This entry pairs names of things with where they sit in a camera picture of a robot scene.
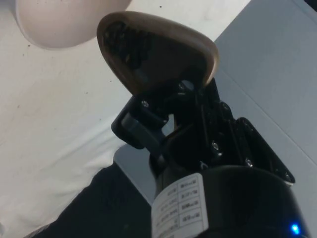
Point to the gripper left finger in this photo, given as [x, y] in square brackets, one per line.
[138, 130]

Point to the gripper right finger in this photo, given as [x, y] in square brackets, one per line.
[223, 129]

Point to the coffee beans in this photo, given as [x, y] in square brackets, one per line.
[126, 44]

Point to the white bowl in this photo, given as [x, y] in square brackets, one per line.
[62, 22]

